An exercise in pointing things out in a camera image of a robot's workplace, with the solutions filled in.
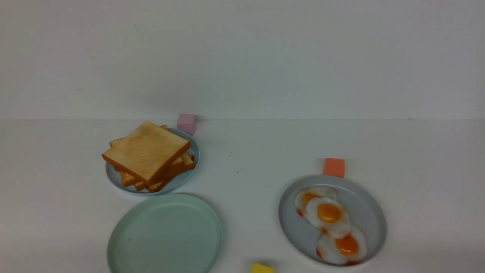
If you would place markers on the fried egg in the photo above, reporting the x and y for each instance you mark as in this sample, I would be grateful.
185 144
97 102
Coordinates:
305 195
328 216
346 251

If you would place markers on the pink foam cube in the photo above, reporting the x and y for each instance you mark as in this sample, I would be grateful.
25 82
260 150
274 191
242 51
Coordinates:
187 123

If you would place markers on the orange foam cube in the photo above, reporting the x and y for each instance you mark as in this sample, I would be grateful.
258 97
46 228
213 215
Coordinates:
334 167

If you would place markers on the green empty plate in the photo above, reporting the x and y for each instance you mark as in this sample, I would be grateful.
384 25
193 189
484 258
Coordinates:
171 233

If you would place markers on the yellow foam cube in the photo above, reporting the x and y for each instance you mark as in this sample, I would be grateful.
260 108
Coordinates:
259 268

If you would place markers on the light blue bread plate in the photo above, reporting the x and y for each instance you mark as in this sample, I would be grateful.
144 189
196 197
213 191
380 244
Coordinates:
116 177

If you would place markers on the grey egg plate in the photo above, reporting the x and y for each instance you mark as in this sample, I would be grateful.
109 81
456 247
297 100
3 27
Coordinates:
362 209

